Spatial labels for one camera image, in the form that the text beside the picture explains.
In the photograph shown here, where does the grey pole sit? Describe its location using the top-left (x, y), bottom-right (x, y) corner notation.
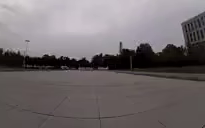
top-left (129, 55), bottom-right (133, 71)

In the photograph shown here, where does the grey paved plaza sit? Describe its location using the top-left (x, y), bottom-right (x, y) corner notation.
top-left (0, 68), bottom-right (205, 128)

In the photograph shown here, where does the white vehicle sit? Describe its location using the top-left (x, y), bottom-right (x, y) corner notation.
top-left (60, 65), bottom-right (70, 71)

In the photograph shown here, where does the row of dark trees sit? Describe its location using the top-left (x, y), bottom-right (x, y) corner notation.
top-left (0, 42), bottom-right (205, 71)

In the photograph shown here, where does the grass strip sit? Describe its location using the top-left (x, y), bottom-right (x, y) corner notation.
top-left (114, 64), bottom-right (205, 83)

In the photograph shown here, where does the pale multi-storey building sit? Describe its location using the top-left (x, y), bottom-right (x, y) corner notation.
top-left (180, 6), bottom-right (205, 49)

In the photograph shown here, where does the tall lamp post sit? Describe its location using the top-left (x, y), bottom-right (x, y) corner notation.
top-left (22, 39), bottom-right (31, 69)

